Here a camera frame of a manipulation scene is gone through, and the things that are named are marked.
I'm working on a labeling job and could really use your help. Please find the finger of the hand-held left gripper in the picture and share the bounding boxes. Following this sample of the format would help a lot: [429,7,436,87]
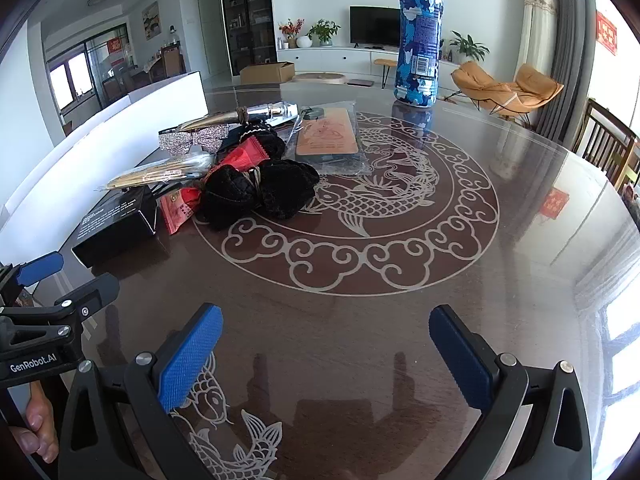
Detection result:
[0,252,65,307]
[0,274,121,358]

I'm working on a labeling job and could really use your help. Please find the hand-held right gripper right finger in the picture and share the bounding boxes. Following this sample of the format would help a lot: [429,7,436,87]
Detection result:
[428,304,593,480]

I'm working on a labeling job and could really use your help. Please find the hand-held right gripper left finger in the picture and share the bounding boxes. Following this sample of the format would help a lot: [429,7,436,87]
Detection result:
[57,302,223,480]

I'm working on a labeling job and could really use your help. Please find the black printed box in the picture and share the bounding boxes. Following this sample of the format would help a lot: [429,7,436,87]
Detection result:
[71,186,158,268]

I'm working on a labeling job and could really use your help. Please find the white cardboard box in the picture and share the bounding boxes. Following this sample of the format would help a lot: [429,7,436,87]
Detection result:
[0,71,209,261]

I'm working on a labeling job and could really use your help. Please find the red snack packet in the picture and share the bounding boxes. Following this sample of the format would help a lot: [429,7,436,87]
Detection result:
[160,186,203,236]
[212,139,263,173]

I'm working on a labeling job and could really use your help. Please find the cotton swab pack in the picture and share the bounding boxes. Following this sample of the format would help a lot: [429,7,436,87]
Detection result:
[106,154,216,191]

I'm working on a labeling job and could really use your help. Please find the rhinestone bow claw clip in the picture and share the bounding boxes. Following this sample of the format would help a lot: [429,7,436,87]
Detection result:
[158,127,231,156]

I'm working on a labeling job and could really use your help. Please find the black velvet scrunchie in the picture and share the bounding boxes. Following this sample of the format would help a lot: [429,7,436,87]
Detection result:
[194,159,321,233]

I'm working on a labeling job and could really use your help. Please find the gold cosmetic tube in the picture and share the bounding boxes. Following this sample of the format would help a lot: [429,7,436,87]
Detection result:
[177,101,301,133]

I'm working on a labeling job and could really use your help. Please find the phone case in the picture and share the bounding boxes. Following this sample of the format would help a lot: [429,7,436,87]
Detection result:
[287,106,371,176]

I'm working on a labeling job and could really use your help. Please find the brown patterned glass desktop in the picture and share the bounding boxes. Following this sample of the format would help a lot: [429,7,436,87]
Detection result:
[15,72,635,480]

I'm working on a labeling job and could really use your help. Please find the person's left hand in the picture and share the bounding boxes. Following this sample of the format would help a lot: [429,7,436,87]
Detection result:
[10,399,60,463]

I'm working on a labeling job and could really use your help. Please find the dining chair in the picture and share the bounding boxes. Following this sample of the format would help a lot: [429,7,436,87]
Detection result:
[161,42,187,78]

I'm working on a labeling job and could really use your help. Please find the wooden chair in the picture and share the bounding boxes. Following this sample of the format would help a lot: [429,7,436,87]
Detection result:
[572,99,640,186]

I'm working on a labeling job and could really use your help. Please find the brown cardboard box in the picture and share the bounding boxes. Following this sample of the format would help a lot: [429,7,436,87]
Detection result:
[240,61,296,86]

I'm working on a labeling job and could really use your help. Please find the orange lounge chair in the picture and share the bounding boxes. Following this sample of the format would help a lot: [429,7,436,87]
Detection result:
[451,61,565,121]

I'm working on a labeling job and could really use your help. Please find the white door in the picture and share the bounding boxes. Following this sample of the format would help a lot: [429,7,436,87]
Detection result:
[196,0,230,78]

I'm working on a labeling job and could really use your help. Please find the wooden stool with metal legs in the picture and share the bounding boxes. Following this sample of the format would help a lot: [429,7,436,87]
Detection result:
[372,57,398,83]

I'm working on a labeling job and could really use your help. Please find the round beige floor mat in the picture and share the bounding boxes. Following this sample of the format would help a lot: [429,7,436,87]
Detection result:
[292,72,346,86]

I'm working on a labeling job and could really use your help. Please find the dark glass display cabinet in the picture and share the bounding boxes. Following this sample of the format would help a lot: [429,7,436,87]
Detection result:
[219,0,277,77]

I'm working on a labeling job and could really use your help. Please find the blue camouflage bottle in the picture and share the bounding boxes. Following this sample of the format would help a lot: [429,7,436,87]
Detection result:
[393,0,445,108]

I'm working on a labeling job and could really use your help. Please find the large leafy potted plant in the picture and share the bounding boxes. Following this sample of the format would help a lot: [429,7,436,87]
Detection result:
[448,31,490,63]

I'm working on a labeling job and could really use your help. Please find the red flower arrangement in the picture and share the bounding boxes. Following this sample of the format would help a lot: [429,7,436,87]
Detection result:
[278,19,305,50]

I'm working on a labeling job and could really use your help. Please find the white television cabinet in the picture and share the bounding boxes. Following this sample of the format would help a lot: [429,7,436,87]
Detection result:
[276,46,461,81]

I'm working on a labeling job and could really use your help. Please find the grey curtain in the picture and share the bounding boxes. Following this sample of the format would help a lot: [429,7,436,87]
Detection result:
[535,0,598,146]

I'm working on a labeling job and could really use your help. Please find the covered standing air conditioner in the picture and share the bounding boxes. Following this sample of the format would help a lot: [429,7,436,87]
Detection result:
[512,0,558,93]

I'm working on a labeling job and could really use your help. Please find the green potted plant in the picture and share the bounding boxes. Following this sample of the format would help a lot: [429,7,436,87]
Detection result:
[307,20,341,47]

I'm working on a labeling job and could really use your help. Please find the black television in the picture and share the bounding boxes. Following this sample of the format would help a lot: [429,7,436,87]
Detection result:
[349,6,402,43]

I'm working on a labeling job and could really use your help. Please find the framed wall painting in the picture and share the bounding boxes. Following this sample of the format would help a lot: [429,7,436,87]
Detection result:
[142,1,161,41]

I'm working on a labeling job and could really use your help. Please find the red wall decoration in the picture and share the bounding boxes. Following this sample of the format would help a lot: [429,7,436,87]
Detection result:
[596,10,619,56]

